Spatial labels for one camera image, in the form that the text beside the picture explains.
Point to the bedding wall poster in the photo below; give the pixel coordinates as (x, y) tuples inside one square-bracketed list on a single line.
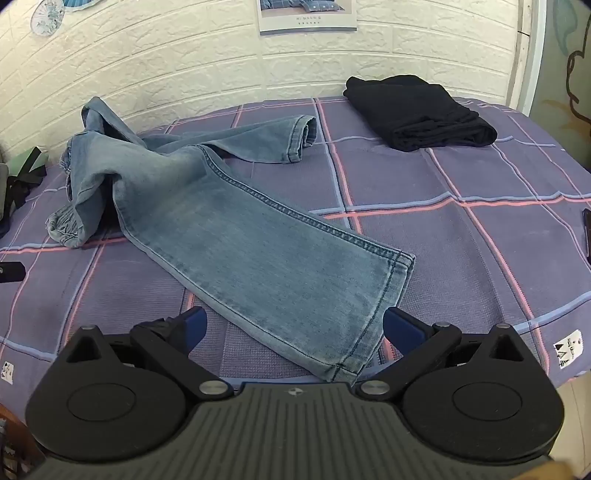
[(307, 14)]

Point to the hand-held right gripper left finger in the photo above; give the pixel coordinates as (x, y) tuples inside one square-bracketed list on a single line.
[(196, 322)]

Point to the purple plaid bed sheet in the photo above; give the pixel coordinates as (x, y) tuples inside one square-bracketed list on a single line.
[(461, 240)]

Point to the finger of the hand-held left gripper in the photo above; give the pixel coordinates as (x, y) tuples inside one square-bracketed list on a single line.
[(11, 272)]

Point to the white door frame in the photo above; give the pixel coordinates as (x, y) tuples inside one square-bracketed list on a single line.
[(526, 50)]

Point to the light blue denim pants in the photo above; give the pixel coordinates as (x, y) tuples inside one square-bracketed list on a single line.
[(217, 217)]

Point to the dark slim object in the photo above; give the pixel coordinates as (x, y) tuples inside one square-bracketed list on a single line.
[(588, 235)]

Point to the green cloth bag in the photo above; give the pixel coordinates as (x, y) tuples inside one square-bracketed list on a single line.
[(28, 161)]

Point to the cartoon wall picture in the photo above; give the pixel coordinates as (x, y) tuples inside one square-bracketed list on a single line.
[(570, 55)]

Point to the folded black pants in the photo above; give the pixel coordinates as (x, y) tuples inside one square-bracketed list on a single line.
[(418, 113)]

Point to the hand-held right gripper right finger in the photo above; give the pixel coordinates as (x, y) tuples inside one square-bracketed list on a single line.
[(398, 324)]

